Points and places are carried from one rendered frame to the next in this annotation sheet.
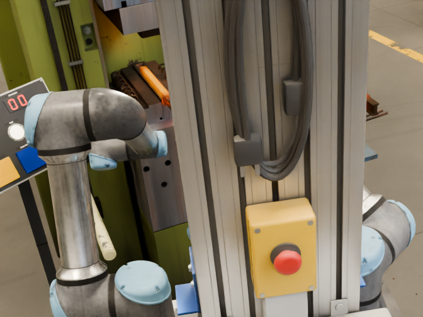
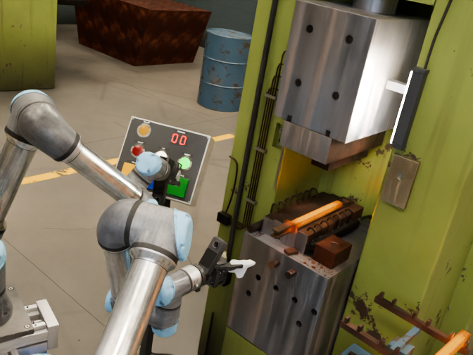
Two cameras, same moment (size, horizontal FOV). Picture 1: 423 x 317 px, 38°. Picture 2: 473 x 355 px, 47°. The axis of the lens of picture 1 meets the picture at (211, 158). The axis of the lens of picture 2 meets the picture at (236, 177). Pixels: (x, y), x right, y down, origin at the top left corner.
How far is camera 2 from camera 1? 1.49 m
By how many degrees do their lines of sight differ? 50
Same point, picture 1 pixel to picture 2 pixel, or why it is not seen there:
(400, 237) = not seen: outside the picture
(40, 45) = (246, 120)
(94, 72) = (270, 167)
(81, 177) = (10, 156)
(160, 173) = (249, 281)
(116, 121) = (27, 129)
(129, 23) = (287, 137)
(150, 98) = (288, 217)
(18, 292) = (192, 301)
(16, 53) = not seen: hidden behind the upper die
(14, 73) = not seen: hidden behind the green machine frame
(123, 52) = (349, 184)
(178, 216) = (248, 332)
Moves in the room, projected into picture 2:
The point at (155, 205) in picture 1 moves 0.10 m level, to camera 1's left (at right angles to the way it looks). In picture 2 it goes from (236, 304) to (224, 289)
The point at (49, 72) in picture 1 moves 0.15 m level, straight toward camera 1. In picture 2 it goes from (243, 144) to (216, 150)
